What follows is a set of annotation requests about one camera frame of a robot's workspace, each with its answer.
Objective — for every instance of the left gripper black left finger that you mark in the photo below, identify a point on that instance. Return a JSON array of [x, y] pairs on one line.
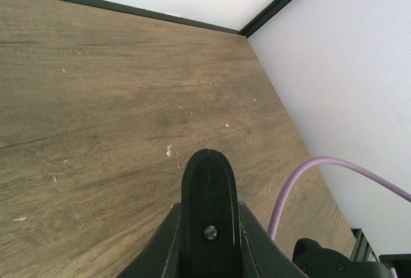
[[258, 257]]

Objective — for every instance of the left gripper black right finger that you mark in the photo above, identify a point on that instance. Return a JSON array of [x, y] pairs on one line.
[[209, 219]]

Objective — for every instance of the black aluminium frame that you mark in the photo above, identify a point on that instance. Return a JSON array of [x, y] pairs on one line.
[[102, 105]]

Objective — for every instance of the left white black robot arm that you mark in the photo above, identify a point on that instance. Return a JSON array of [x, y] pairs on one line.
[[313, 259]]

